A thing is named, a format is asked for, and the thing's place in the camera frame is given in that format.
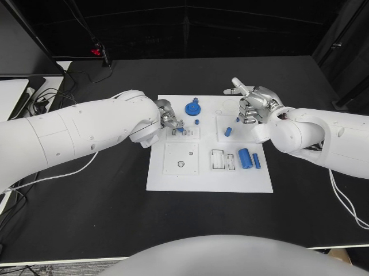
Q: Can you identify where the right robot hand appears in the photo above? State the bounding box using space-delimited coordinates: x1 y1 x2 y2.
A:
222 77 287 125

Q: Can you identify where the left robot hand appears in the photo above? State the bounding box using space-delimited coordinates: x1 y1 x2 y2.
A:
154 98 193 136

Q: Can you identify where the white task board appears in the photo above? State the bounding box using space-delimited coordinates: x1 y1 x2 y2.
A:
146 94 274 194

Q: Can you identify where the blue gear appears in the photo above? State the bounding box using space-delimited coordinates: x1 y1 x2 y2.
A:
185 102 203 116

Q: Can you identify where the large blue cylinder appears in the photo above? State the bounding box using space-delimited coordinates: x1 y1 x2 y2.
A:
237 148 255 170

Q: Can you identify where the long thin blue cylinder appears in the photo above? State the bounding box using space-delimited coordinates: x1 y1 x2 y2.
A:
251 152 262 170

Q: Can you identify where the black power strip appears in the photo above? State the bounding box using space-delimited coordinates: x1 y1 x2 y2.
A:
101 42 114 68

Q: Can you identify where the white desk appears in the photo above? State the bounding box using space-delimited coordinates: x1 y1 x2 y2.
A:
0 60 75 130

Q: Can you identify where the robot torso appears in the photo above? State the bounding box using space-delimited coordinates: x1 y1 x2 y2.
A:
98 234 369 276

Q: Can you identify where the cardboard box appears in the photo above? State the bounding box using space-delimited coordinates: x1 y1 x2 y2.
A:
326 247 353 265

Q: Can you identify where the white cable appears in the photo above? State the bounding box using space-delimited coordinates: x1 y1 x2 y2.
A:
3 151 99 193
329 172 369 236
327 168 369 231

